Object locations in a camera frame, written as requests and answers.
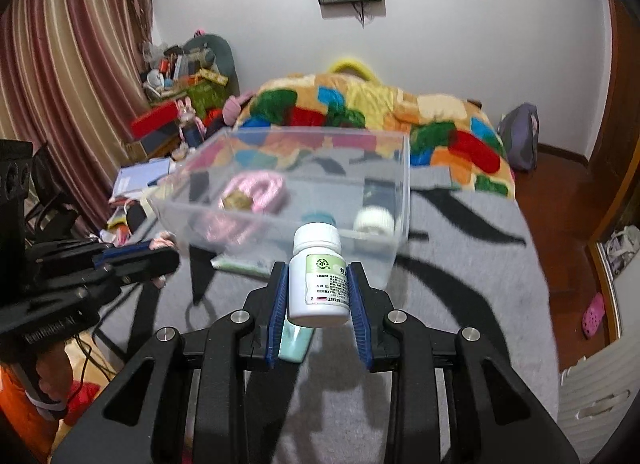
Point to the white round bottle cap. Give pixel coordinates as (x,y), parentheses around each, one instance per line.
(374,220)

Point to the clear plastic storage box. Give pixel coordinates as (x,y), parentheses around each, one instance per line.
(320,164)

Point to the teal capped bottle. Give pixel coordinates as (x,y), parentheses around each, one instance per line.
(318,219)

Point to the wooden wardrobe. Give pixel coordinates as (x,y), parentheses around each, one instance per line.
(622,144)

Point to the pink clog shoe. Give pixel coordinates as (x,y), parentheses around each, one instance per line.
(593,316)

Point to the person's left hand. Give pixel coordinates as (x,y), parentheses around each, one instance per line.
(54,369)

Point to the striped brown curtain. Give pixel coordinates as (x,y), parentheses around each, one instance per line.
(65,84)

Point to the colourful patchwork blanket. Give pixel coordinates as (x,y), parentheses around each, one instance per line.
(360,104)

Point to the teal tube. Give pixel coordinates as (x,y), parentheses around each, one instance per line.
(295,344)

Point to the green white flat packet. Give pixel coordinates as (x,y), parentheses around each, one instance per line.
(240,265)

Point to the person's left forearm orange sleeve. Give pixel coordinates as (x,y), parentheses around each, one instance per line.
(17,409)

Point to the pink rabbit doll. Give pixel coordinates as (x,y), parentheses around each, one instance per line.
(189,119)

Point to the white shoes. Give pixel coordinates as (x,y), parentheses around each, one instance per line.
(621,249)

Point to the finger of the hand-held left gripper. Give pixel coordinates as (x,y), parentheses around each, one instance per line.
(150,264)
(120,251)

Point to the red flat box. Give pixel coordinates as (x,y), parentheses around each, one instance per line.
(156,121)

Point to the pink coiled band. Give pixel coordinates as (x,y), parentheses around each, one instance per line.
(260,189)

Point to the blue white notebook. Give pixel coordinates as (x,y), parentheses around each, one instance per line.
(140,176)

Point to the white medicine bottle green label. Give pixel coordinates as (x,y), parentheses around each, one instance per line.
(320,289)

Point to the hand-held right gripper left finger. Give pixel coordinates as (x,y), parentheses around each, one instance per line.
(278,316)

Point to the grey blanket black pattern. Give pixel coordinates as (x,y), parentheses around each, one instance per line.
(475,294)

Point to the red cloth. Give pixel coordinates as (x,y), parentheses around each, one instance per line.
(82,396)

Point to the green patterned box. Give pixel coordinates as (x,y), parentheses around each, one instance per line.
(205,96)

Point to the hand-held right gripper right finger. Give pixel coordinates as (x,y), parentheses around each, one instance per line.
(357,316)

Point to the pink plush toy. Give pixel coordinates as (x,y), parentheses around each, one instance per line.
(234,108)

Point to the grey green chair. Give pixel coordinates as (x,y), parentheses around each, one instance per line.
(220,56)

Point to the white plastic basket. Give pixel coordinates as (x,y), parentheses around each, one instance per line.
(595,394)

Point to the grey purple backpack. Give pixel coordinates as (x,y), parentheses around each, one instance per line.
(520,136)

